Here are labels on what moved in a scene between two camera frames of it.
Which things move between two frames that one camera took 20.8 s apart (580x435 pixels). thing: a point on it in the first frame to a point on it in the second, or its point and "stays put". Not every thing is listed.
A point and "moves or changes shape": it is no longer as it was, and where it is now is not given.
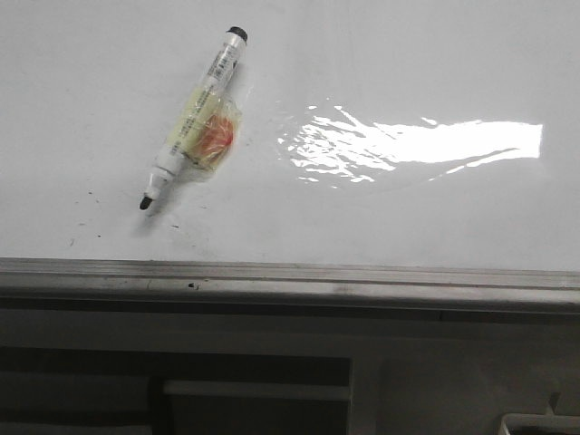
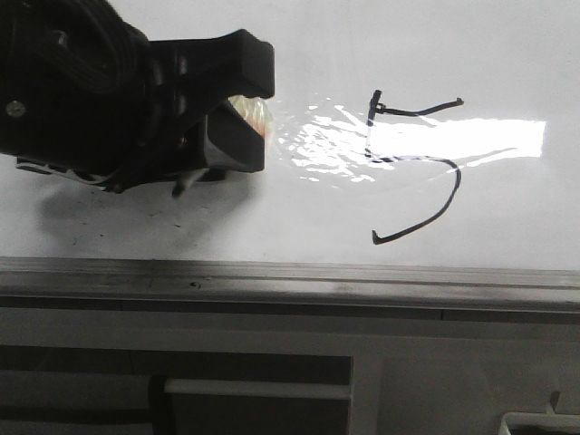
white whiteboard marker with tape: [207, 129] moves or changes shape
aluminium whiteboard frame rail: [479, 294] stays put
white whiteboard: [420, 133] stays put
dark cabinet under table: [175, 391] stays put
